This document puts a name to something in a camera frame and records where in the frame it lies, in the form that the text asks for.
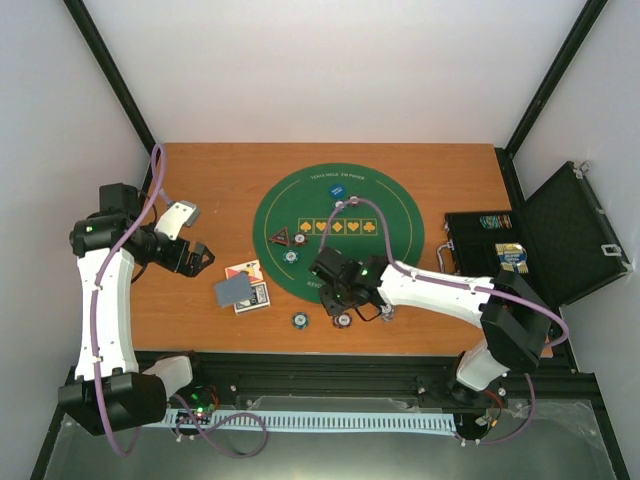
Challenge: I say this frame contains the black chip carrying case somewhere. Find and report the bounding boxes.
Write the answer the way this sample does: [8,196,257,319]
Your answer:
[444,161,633,309]

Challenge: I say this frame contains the red chip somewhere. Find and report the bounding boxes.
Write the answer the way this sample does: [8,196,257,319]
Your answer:
[293,232,308,246]

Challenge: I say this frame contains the green round poker mat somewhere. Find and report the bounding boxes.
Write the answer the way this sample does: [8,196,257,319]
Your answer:
[253,163,425,303]

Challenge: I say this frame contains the gold blue card pack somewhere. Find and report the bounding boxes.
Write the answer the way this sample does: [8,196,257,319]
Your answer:
[495,243,529,275]

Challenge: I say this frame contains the multicolour chips in case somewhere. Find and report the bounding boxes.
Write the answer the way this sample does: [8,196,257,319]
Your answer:
[479,214,513,229]

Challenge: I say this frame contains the green blue chip stack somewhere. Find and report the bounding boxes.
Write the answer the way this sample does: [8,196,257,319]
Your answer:
[292,312,309,330]

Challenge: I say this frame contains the light blue cable duct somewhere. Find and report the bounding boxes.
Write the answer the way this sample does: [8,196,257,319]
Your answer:
[150,408,456,436]

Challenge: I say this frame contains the black frame post left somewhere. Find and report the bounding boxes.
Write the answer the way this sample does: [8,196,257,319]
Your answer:
[63,0,156,153]

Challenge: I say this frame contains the blue club special card box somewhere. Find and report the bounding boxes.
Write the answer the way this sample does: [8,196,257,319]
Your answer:
[234,282,271,315]

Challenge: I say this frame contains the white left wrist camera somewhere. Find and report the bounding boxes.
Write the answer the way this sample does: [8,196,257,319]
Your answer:
[154,201,200,241]

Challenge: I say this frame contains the blue backed card deck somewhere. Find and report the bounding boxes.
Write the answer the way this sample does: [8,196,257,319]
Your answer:
[214,272,252,308]

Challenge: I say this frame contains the blue small blind button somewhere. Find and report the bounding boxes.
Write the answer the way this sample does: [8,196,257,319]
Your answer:
[329,184,346,199]

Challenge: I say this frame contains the triangular all in button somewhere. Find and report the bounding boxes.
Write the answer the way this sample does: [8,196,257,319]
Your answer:
[268,227,290,247]

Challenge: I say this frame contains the yellow ace card box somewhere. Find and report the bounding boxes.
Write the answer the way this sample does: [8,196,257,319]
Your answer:
[224,260,264,284]

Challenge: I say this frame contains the black frame post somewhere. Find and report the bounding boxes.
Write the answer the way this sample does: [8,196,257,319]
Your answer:
[63,0,156,153]
[504,0,608,160]

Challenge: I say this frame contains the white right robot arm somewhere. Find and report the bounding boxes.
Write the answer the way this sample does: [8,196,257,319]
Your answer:
[309,247,569,407]

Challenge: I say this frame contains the orange black chip stack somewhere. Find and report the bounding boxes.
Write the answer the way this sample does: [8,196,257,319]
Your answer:
[332,313,353,329]

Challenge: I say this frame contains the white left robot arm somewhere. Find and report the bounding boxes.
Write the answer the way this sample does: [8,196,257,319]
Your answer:
[58,183,214,436]

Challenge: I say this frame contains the purple white chip stack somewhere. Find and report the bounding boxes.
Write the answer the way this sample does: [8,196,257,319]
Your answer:
[380,305,395,322]

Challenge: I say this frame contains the black frame post right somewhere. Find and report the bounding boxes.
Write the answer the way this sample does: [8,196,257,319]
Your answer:
[504,0,608,160]

